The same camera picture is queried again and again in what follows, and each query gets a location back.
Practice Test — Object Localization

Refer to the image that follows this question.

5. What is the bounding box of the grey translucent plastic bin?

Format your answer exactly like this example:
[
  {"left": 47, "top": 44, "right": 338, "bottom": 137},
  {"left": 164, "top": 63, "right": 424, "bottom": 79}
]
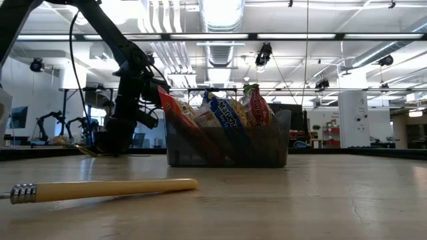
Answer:
[{"left": 164, "top": 109, "right": 292, "bottom": 169}]

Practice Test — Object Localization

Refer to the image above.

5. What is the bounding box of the green chili shrimp ramen packet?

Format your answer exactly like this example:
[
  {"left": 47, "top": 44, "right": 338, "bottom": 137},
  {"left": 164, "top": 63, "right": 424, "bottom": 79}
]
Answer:
[{"left": 239, "top": 83, "right": 276, "bottom": 129}]

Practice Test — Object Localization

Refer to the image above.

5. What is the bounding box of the blue white ramen packet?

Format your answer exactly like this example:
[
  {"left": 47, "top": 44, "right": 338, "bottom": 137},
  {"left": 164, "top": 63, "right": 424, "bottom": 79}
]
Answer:
[{"left": 194, "top": 89, "right": 255, "bottom": 166}]

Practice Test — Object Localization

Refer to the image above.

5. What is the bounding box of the blue lit monitor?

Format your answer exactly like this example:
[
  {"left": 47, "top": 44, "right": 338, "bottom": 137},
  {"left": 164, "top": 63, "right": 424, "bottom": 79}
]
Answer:
[{"left": 9, "top": 105, "right": 29, "bottom": 129}]

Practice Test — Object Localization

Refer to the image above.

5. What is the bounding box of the silver ceiling air duct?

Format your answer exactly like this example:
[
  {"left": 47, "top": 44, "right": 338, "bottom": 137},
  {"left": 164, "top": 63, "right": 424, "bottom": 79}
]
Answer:
[{"left": 199, "top": 0, "right": 246, "bottom": 105}]

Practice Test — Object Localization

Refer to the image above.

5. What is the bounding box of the orange handled metal utensil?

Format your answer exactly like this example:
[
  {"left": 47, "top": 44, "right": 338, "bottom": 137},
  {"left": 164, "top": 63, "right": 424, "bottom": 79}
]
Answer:
[{"left": 73, "top": 143, "right": 98, "bottom": 157}]

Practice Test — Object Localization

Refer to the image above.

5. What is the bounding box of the red background shelf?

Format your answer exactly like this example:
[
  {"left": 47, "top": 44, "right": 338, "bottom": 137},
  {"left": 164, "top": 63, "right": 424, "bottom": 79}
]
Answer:
[{"left": 321, "top": 125, "right": 342, "bottom": 147}]

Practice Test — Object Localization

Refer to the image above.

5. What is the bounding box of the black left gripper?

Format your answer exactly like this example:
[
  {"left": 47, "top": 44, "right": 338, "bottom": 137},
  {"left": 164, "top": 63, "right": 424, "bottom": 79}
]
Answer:
[{"left": 103, "top": 61, "right": 171, "bottom": 156}]

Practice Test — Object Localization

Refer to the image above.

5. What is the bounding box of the black overhead frame bar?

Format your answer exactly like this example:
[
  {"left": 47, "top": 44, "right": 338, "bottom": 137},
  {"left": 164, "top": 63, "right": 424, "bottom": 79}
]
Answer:
[{"left": 15, "top": 32, "right": 427, "bottom": 42}]

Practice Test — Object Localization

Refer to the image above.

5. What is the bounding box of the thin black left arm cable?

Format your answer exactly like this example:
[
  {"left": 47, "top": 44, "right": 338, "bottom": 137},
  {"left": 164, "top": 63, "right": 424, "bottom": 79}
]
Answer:
[{"left": 68, "top": 10, "right": 93, "bottom": 145}]

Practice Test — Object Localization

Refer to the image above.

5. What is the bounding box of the person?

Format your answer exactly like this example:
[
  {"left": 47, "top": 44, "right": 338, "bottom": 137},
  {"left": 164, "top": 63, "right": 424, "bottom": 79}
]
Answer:
[{"left": 101, "top": 99, "right": 116, "bottom": 129}]

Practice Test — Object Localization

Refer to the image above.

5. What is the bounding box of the yellow handled paintbrush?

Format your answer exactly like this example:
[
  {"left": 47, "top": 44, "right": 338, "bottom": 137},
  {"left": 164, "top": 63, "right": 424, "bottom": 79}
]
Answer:
[{"left": 0, "top": 177, "right": 199, "bottom": 205}]

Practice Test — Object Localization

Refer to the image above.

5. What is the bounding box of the dark bowl red inside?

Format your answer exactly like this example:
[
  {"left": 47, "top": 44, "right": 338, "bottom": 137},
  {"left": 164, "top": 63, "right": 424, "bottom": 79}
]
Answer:
[{"left": 92, "top": 131, "right": 113, "bottom": 156}]

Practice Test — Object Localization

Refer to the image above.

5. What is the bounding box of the red yellow ramen packet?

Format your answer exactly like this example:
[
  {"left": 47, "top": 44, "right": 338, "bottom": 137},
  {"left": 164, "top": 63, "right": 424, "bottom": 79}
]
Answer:
[{"left": 157, "top": 85, "right": 228, "bottom": 165}]

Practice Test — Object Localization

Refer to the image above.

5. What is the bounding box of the black monitor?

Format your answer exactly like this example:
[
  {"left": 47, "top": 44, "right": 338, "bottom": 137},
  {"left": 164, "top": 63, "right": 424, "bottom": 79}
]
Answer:
[{"left": 266, "top": 102, "right": 304, "bottom": 121}]

